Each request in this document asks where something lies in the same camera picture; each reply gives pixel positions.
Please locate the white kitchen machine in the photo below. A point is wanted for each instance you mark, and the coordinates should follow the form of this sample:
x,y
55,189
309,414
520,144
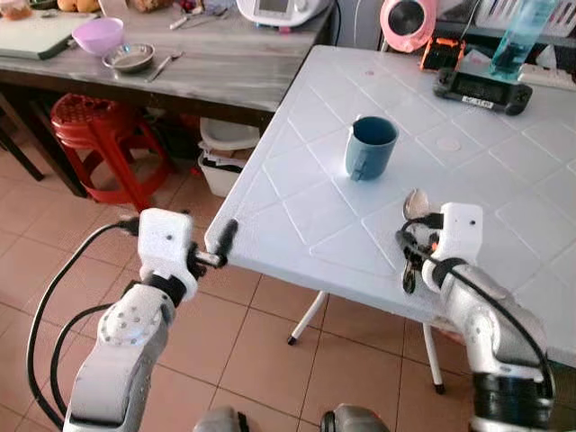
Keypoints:
x,y
279,11

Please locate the blue mug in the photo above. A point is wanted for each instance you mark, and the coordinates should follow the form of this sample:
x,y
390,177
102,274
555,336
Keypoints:
x,y
369,148

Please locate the red plastic stool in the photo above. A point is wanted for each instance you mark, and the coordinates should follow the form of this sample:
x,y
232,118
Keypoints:
x,y
94,112

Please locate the empty steel bowl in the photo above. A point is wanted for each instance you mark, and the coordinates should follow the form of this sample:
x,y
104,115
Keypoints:
x,y
129,59

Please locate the white plastic basket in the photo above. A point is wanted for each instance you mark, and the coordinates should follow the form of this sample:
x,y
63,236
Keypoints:
x,y
522,13

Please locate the large purple plastic bowl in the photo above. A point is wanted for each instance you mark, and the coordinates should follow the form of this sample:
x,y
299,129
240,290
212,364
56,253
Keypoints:
x,y
97,38

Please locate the orange black device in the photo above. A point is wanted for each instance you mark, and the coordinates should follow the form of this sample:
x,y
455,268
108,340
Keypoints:
x,y
441,56

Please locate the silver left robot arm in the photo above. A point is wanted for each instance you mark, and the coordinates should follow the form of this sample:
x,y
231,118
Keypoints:
x,y
117,360

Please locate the robot leg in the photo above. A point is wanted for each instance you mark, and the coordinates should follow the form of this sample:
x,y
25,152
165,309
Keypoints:
x,y
220,421
353,421

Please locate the blue translucent bottle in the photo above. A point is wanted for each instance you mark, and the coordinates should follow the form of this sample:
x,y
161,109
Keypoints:
x,y
517,45

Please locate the robot left leg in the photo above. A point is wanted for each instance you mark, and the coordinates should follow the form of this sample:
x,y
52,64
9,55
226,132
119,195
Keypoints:
x,y
220,421

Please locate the white table leg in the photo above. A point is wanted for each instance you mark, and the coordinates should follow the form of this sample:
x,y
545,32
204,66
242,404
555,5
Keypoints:
x,y
309,317
434,355

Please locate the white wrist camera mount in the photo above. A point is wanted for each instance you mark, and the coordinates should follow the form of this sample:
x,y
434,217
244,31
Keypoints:
x,y
463,232
166,238

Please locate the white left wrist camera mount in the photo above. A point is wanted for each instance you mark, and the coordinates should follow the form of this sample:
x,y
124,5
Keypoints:
x,y
166,238

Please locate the pink round appliance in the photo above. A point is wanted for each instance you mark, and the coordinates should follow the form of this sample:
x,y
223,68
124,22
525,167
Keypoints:
x,y
407,22

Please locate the steel spoon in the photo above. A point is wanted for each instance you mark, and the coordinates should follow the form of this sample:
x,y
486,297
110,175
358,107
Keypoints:
x,y
416,205

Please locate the white plastic tub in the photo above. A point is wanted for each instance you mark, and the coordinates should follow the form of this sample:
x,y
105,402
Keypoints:
x,y
225,135

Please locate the steel fork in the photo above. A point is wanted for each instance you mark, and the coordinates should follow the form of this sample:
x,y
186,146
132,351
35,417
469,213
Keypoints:
x,y
164,65

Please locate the robot right leg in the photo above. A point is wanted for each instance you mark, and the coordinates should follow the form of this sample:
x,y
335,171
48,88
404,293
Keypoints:
x,y
353,421

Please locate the white green-rimmed cutting board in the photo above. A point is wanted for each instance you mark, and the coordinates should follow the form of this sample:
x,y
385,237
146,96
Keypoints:
x,y
36,36

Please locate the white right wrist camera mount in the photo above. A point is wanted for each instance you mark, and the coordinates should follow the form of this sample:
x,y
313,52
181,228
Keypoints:
x,y
463,232

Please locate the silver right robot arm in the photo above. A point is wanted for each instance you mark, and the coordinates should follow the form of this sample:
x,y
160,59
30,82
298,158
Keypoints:
x,y
477,306

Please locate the black handheld controller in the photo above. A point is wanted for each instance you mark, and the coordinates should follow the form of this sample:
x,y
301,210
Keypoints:
x,y
481,90

